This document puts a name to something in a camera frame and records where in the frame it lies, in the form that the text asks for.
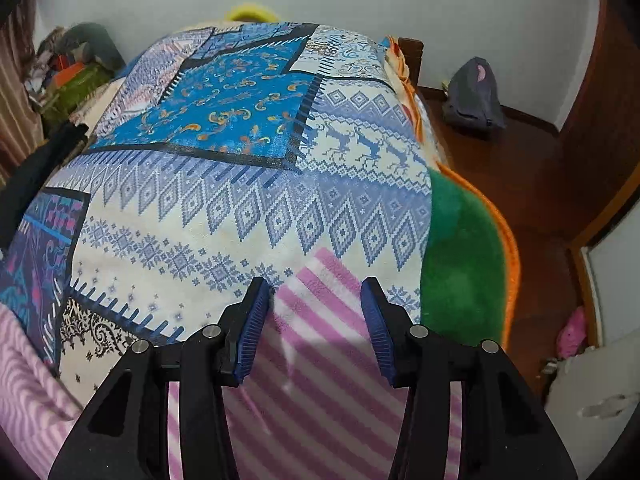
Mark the green orange fleece blanket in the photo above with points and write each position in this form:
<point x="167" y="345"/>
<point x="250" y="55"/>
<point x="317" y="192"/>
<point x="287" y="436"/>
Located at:
<point x="465" y="260"/>

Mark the white sliding wardrobe door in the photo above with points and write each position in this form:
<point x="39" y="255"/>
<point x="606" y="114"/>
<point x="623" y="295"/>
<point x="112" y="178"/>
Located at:
<point x="615" y="285"/>

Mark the pink striped pants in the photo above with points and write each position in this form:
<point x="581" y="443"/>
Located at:
<point x="320" y="360"/>

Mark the striped brown curtain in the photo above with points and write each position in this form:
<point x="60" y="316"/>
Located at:
<point x="17" y="110"/>

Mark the white bundle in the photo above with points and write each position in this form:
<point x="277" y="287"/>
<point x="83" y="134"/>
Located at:
<point x="585" y="400"/>

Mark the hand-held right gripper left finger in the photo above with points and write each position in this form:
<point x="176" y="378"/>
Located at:
<point x="252" y="330"/>

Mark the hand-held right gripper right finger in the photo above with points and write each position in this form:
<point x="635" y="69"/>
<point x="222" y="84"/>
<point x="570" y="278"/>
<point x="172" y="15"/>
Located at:
<point x="377" y="330"/>

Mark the blue patchwork printed blanket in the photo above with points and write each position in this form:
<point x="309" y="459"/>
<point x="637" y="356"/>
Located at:
<point x="250" y="210"/>

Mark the wooden bed frame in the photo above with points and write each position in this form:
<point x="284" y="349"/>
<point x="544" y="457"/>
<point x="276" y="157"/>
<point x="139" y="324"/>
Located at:
<point x="412" y="60"/>

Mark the brown wooden door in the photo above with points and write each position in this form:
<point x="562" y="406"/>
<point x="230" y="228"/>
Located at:
<point x="610" y="110"/>

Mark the grey backpack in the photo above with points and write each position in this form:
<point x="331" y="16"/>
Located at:
<point x="472" y="95"/>

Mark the black garment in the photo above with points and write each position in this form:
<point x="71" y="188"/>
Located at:
<point x="40" y="170"/>

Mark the yellow curved cushion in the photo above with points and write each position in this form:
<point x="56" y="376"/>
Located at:
<point x="252" y="12"/>

